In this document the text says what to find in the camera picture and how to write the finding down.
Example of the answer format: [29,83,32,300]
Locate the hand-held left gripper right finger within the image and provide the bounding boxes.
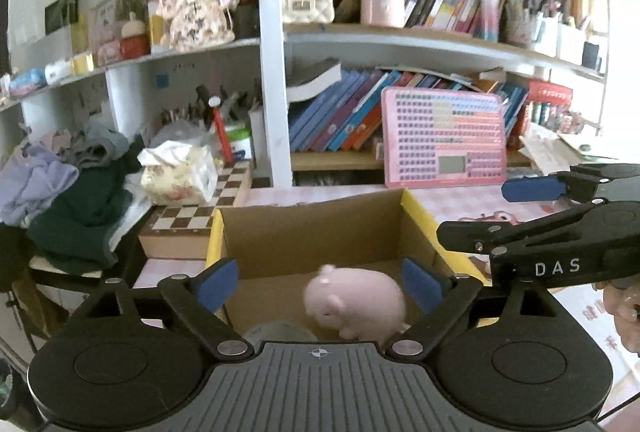
[382,258,568,360]

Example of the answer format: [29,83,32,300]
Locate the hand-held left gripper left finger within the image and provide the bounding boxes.
[75,258,255,360]

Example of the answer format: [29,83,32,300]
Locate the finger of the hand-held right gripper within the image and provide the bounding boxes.
[437,201,640,263]
[502,163,640,204]

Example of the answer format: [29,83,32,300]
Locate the pink pig plush toy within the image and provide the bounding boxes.
[303,264,408,340]

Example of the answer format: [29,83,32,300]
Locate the yellow cardboard box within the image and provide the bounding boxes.
[206,188,488,343]

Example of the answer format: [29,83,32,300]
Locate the person's right hand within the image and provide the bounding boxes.
[602,283,640,355]

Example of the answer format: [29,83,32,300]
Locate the pile of papers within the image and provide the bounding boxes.
[519,121,618,175]

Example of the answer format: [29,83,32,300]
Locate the pink printed table mat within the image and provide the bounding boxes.
[132,183,640,423]

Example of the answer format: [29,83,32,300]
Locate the row of small paint bottles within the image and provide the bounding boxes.
[531,101,587,134]

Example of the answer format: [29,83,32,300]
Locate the wooden chessboard box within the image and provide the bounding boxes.
[137,159,253,261]

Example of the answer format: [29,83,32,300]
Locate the red box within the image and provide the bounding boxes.
[527,81,574,104]

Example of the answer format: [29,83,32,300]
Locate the pink learning tablet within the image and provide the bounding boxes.
[381,87,507,189]

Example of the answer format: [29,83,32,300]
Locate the floral tissue pack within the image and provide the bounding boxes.
[136,141,220,205]

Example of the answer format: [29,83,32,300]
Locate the white jar green label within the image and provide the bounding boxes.
[225,124,254,161]

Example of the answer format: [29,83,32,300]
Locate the small black box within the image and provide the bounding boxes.
[581,41,604,69]

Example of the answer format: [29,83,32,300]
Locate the red pen white cap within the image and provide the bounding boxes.
[210,96,235,164]

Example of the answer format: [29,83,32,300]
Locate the white pen cups with pens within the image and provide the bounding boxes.
[505,0,590,60]

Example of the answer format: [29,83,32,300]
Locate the pile of clothes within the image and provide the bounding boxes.
[0,119,146,275]

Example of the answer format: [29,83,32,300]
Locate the tall pastel bottle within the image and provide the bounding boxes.
[480,0,502,43]

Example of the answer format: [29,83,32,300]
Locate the row of blue books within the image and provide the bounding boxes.
[287,68,530,154]

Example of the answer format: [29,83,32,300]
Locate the thick grey book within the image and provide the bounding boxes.
[286,58,344,104]

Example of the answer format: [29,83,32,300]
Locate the white shelf unit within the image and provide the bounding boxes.
[0,0,613,188]

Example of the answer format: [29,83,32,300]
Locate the red and white jar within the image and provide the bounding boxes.
[120,12,151,60]

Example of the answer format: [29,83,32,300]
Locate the floral dress plush doll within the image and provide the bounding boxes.
[156,0,241,53]

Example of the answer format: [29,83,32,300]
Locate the blue wipes pack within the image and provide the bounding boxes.
[9,68,49,97]

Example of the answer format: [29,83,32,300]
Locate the green potted plant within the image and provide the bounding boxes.
[44,0,81,36]

